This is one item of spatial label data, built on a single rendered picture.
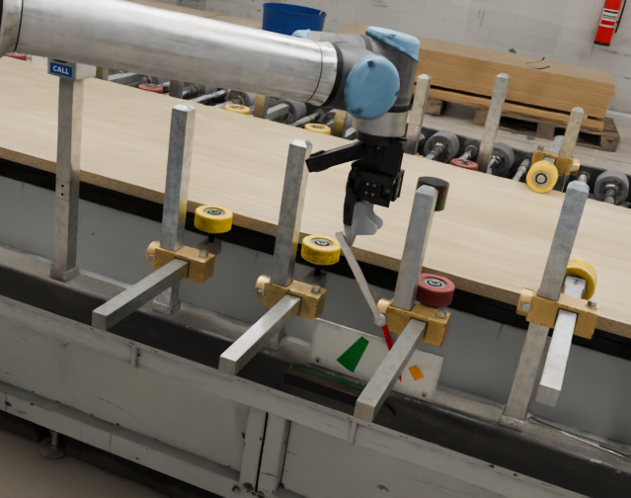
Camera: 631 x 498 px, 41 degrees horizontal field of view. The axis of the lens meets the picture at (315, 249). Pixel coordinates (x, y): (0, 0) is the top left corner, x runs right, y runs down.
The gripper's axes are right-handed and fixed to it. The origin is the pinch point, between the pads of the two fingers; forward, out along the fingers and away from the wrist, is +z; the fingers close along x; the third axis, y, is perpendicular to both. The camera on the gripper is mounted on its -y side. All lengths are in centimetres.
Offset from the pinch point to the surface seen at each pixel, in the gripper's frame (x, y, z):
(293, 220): 6.0, -12.8, 1.9
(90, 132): 48, -88, 10
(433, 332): 5.2, 17.7, 15.9
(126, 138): 51, -78, 10
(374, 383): -21.2, 14.2, 14.2
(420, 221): 6.0, 11.1, -4.3
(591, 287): 23.1, 42.8, 5.9
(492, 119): 115, 6, -2
